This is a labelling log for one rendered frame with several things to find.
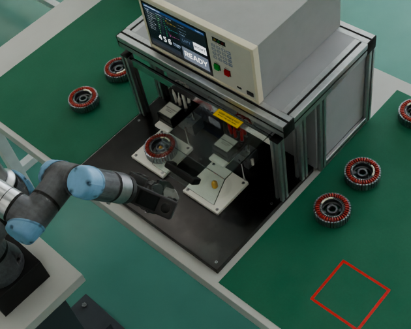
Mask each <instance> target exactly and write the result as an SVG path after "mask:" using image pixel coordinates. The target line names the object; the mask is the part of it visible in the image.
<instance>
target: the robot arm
mask: <svg viewBox="0 0 411 329"><path fill-rule="evenodd" d="M131 174H133V175H134V176H131ZM139 174H140V175H139ZM146 178H148V176H146V175H144V174H141V173H137V172H131V171H130V172H129V174H126V173H122V172H116V171H111V170H105V169H101V168H96V167H94V166H89V165H81V164H76V163H70V162H68V161H64V160H49V161H46V162H45V163H44V164H43V165H42V166H41V168H40V172H39V173H38V181H39V184H38V185H37V187H36V188H35V189H34V187H33V185H32V184H31V182H30V181H29V180H28V179H26V178H25V176H24V175H23V174H21V173H20V172H18V171H16V170H10V169H8V168H3V166H2V164H1V163H0V289H2V288H4V287H7V286H9V285H10V284H11V283H13V282H14V281H15V280H16V279H17V278H18V277H19V276H20V274H21V272H22V270H23V267H24V263H25V260H24V256H23V253H22V252H21V251H20V249H19V248H18V247H17V246H16V245H15V244H13V243H11V242H9V241H7V240H5V236H6V235H7V234H9V235H10V236H11V237H13V238H14V239H15V240H16V241H18V242H20V243H22V244H25V245H31V244H32V243H34V242H35V241H36V240H37V239H38V237H39V236H40V235H41V234H42V233H43V232H44V231H45V228H46V227H47V226H48V225H49V223H50V222H51V220H52V219H53V218H54V217H55V215H56V214H57V212H58V211H59V210H60V209H61V208H62V206H63V205H64V204H65V202H66V201H67V200H68V199H69V197H70V196H71V195H72V196H75V197H76V198H80V199H82V200H96V201H101V202H106V203H107V204H110V203H111V202H112V203H116V204H128V203H129V202H130V203H132V204H134V205H135V206H139V207H140V208H141V209H142V210H145V212H147V213H152V214H157V215H159V216H161V217H164V218H166V219H171V218H172V216H173V214H174V212H175V209H176V207H177V202H178V200H179V195H178V193H177V191H176V190H175V189H174V187H173V186H172V185H171V183H169V182H168V181H166V180H163V179H160V180H157V182H155V181H153V180H151V181H149V180H148V179H146ZM168 196H169V197H171V198H172V199H170V198H168Z"/></svg>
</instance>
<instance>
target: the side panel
mask: <svg viewBox="0 0 411 329"><path fill-rule="evenodd" d="M374 57H375V48H374V49H373V50H372V51H371V52H370V53H369V54H368V55H367V56H366V57H365V58H364V59H363V60H362V61H361V62H360V63H359V64H358V65H357V66H356V67H355V68H354V69H353V70H352V71H351V72H350V73H349V74H348V75H347V76H346V77H345V78H344V79H343V80H342V81H341V83H340V84H339V85H338V86H337V87H336V88H335V89H334V90H333V91H332V92H331V93H330V94H329V95H328V96H327V97H326V98H325V99H324V100H323V101H322V102H321V103H320V104H319V105H318V106H317V130H318V167H317V168H318V170H319V171H320V172H321V171H322V170H323V168H325V167H326V166H327V165H328V164H329V163H330V161H331V160H332V159H333V158H334V157H335V156H336V155H337V154H338V153H339V152H340V150H342V149H343V147H345V145H347V143H348V142H349V141H350V140H351V139H352V138H353V137H354V136H355V135H356V133H357V132H358V131H359V130H360V129H361V128H362V127H363V126H364V124H366V122H367V120H370V118H371V103H372V93H373V75H374ZM315 169H316V168H315Z"/></svg>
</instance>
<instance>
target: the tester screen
mask: <svg viewBox="0 0 411 329"><path fill-rule="evenodd" d="M142 4H143V6H144V11H145V15H146V18H147V23H148V26H149V30H150V33H151V38H152V41H153V38H155V39H157V40H159V41H161V42H163V43H165V44H167V45H169V46H171V47H172V48H175V49H176V50H178V51H180V52H181V55H179V54H177V53H175V52H173V51H171V50H169V49H168V48H166V47H164V46H162V45H160V44H159V43H157V42H155V41H153V43H155V44H157V45H159V46H160V47H162V48H164V49H166V50H168V51H169V52H172V53H173V54H175V55H177V56H179V57H181V58H183V59H185V58H184V55H183V50H182V46H183V47H185V48H187V49H189V50H191V51H193V52H195V53H196V54H198V55H200V56H202V57H204V58H206V59H208V55H207V56H206V55H204V54H202V53H200V52H198V51H196V50H194V49H192V48H190V47H188V46H187V45H185V44H183V43H181V40H180V35H181V36H182V37H185V38H186V39H189V40H191V41H193V42H195V43H197V44H199V45H200V46H202V47H204V48H205V49H206V53H207V48H206V42H205V38H204V34H203V33H202V32H200V31H198V30H196V29H194V28H192V27H190V26H188V25H186V24H184V23H182V22H180V21H178V20H176V19H174V18H172V17H170V16H168V15H166V14H164V13H162V12H160V11H158V10H156V9H154V8H152V7H150V6H148V5H146V4H144V3H142ZM158 33H159V34H161V35H162V36H164V37H166V38H168V39H170V40H172V44H173V46H172V45H170V44H168V43H166V42H164V41H162V40H160V39H159V36H158ZM185 60H186V61H188V62H190V61H189V60H187V59H185ZM208 61H209V59H208ZM190 63H192V62H190ZM192 64H194V63H192ZM194 65H196V64H194ZM196 66H197V67H200V66H198V65H196ZM200 68H201V67H200ZM201 69H203V68H201ZM204 70H205V69H204ZM205 71H207V72H209V71H208V70H205ZM210 72H211V69H210ZM210 72H209V73H210Z"/></svg>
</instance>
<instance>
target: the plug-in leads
mask: <svg viewBox="0 0 411 329"><path fill-rule="evenodd" d="M176 81H179V84H183V86H185V87H186V88H189V86H187V84H186V83H185V82H184V83H183V82H182V81H181V80H175V82H176ZM172 94H173V96H174V100H175V103H176V104H177V103H178V106H180V107H182V104H181V98H180V96H179V93H178V98H177V96H176V94H175V92H174V90H172ZM181 96H182V100H183V105H184V109H185V110H187V109H188V106H187V104H190V103H191V101H190V99H189V98H187V102H186V97H185V96H184V95H181Z"/></svg>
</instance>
